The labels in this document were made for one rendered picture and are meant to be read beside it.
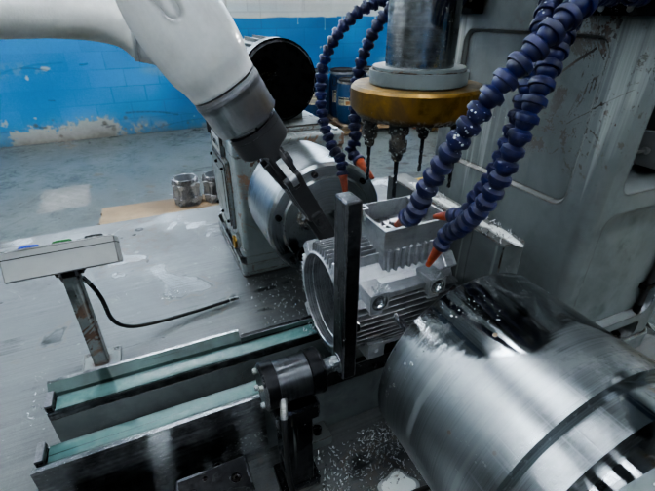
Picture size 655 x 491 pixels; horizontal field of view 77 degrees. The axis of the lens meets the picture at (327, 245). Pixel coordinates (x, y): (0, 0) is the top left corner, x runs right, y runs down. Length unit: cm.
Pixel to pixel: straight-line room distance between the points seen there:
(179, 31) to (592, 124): 51
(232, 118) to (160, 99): 558
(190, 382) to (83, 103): 554
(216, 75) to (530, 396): 45
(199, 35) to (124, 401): 54
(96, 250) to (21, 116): 545
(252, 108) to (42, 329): 78
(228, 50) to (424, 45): 23
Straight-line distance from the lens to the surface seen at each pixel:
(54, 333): 111
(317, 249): 64
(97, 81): 607
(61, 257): 82
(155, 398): 76
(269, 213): 82
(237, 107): 53
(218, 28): 52
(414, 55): 57
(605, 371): 42
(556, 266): 72
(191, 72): 52
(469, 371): 42
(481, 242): 63
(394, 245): 62
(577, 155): 68
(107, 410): 76
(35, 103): 618
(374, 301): 59
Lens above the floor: 142
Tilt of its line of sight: 30 degrees down
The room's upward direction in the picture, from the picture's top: straight up
